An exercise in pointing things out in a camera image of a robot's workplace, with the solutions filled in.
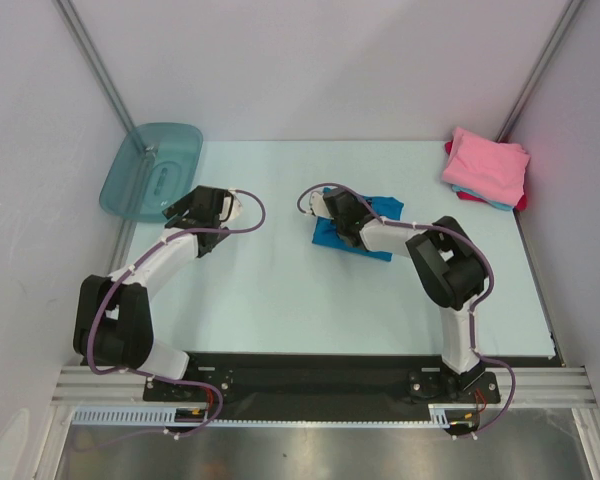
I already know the aluminium frame post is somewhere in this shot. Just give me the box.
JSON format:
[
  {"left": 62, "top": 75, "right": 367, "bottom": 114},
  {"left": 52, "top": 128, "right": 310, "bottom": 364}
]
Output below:
[
  {"left": 494, "top": 0, "right": 588, "bottom": 142},
  {"left": 52, "top": 0, "right": 135, "bottom": 133}
]

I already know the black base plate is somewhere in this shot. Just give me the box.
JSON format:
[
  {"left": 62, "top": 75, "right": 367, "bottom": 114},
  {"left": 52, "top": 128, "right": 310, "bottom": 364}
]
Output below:
[{"left": 79, "top": 350, "right": 566, "bottom": 424}]

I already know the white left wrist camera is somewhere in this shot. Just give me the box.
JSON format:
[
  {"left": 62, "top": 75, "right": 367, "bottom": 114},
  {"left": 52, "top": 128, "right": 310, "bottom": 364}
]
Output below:
[{"left": 219, "top": 189, "right": 243, "bottom": 224}]

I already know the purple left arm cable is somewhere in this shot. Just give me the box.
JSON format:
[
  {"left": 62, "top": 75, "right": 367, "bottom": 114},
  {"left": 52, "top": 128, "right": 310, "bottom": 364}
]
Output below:
[{"left": 84, "top": 188, "right": 267, "bottom": 441}]

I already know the right aluminium frame post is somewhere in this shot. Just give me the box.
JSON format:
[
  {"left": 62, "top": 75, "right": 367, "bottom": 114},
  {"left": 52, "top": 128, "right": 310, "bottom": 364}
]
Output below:
[{"left": 494, "top": 0, "right": 588, "bottom": 142}]

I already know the aluminium front rail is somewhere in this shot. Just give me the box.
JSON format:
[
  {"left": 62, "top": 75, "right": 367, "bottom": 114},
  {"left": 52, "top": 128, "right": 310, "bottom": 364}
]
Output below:
[{"left": 51, "top": 366, "right": 597, "bottom": 409}]

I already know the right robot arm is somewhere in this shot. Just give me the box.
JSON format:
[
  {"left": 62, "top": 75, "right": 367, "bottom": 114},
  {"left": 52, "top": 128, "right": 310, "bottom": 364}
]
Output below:
[{"left": 309, "top": 187, "right": 493, "bottom": 401}]

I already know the pink folded t-shirt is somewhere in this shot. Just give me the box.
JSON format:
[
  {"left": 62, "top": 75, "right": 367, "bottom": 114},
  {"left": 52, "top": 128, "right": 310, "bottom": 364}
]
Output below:
[{"left": 440, "top": 125, "right": 532, "bottom": 206}]

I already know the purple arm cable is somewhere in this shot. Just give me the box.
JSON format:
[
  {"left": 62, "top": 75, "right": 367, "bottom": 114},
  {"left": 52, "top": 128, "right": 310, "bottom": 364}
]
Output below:
[
  {"left": 297, "top": 183, "right": 518, "bottom": 441},
  {"left": 84, "top": 188, "right": 267, "bottom": 441}
]

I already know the left aluminium frame post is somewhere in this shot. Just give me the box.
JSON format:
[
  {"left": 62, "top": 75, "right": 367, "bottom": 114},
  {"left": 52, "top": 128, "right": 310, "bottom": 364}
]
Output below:
[{"left": 52, "top": 0, "right": 135, "bottom": 133}]

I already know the teal translucent plastic bin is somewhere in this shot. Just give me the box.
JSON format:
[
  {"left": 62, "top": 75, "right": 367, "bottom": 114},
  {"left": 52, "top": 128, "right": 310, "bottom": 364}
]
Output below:
[{"left": 99, "top": 122, "right": 203, "bottom": 223}]

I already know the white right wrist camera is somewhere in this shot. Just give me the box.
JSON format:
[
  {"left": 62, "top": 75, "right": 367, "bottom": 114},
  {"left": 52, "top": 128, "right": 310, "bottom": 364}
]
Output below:
[{"left": 307, "top": 190, "right": 332, "bottom": 219}]

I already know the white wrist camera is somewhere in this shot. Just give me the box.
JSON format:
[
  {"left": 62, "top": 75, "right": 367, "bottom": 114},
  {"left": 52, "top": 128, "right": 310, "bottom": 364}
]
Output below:
[
  {"left": 307, "top": 190, "right": 332, "bottom": 219},
  {"left": 219, "top": 189, "right": 243, "bottom": 224}
]

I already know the light blue folded t-shirt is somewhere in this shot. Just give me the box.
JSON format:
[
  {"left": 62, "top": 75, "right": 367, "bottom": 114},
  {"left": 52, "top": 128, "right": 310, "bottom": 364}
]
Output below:
[{"left": 451, "top": 185, "right": 514, "bottom": 211}]

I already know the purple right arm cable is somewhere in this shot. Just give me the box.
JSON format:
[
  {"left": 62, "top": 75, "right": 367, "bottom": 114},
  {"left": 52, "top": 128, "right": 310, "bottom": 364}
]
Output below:
[{"left": 297, "top": 183, "right": 518, "bottom": 441}]

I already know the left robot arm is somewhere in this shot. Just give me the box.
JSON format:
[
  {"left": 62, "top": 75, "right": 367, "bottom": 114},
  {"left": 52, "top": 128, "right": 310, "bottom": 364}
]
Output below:
[{"left": 73, "top": 186, "right": 242, "bottom": 400}]

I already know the white slotted cable duct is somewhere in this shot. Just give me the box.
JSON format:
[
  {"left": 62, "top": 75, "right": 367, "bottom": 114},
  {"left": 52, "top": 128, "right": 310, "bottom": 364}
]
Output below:
[{"left": 72, "top": 405, "right": 476, "bottom": 429}]

